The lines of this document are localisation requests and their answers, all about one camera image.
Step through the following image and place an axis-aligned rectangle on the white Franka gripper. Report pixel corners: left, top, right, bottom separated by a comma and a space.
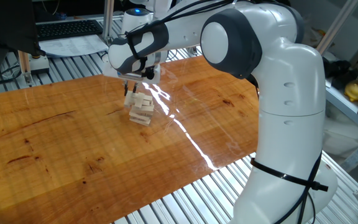
102, 52, 162, 97

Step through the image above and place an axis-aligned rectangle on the white paper stack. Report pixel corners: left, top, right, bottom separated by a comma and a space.
38, 34, 110, 58

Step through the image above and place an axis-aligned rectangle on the glossy wood pattern mat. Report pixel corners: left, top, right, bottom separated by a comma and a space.
0, 55, 260, 224

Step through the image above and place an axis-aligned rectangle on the black keyboard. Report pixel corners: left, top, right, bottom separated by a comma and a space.
35, 19, 104, 42

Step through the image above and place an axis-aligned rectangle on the white button box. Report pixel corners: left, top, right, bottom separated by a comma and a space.
29, 53, 50, 75

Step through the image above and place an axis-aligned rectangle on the black object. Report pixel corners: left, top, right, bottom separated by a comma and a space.
330, 60, 353, 90

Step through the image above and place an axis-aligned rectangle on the white plastic bag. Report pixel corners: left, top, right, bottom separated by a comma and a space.
325, 108, 358, 164

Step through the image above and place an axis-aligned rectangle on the grey metal shelf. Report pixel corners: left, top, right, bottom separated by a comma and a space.
324, 86, 358, 172

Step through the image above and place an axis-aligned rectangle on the yellow toy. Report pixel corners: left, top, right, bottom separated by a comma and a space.
344, 79, 358, 103

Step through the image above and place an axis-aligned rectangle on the black forearm cable strap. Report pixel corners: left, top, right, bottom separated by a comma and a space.
124, 30, 149, 73

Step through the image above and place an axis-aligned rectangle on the upright aluminium post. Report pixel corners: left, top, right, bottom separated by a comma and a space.
102, 0, 116, 47

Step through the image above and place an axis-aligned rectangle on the horizontal aluminium rail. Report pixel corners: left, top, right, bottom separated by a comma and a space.
35, 12, 126, 26

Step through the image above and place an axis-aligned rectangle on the wooden post with bracket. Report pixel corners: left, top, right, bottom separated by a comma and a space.
17, 49, 33, 87

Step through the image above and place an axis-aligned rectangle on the black cable tie band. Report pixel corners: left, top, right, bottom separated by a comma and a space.
249, 157, 329, 192

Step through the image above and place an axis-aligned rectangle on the slanted silver frame post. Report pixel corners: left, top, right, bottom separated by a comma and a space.
317, 0, 358, 51

